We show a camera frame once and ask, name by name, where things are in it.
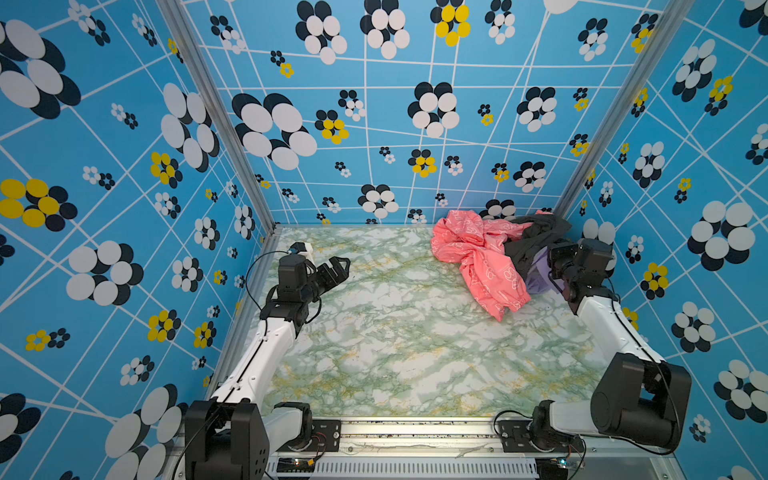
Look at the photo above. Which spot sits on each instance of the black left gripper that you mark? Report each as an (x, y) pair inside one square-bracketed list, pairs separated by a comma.
[(340, 275)]

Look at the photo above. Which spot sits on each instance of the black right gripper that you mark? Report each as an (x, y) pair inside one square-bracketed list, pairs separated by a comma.
[(559, 250)]

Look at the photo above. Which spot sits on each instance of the purple cloth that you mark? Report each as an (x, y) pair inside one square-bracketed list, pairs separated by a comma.
[(538, 277)]

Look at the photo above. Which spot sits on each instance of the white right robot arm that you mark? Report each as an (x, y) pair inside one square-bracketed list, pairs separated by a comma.
[(641, 398)]

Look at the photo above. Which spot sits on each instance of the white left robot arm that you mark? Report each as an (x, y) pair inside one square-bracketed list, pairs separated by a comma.
[(227, 436)]

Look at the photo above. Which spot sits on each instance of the dark grey cloth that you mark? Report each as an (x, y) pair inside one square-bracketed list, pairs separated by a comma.
[(541, 230)]

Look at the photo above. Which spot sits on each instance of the pink printed cloth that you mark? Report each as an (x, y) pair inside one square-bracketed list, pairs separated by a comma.
[(476, 246)]

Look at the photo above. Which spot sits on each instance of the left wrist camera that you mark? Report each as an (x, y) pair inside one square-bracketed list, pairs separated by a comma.
[(303, 249)]

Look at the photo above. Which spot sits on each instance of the right aluminium corner post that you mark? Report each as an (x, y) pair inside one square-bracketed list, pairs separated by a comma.
[(671, 19)]

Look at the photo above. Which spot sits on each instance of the aluminium corner post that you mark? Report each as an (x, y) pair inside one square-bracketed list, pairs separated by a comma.
[(181, 30), (671, 19)]

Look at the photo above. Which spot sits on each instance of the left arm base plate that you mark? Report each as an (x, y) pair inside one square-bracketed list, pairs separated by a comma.
[(325, 437)]

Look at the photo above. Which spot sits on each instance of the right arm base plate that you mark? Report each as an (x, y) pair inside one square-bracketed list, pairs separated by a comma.
[(520, 436)]

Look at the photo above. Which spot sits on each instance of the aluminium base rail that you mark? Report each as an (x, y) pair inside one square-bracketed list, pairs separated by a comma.
[(459, 448)]

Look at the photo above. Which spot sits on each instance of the left aluminium corner post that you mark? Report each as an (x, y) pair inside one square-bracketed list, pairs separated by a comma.
[(181, 30)]

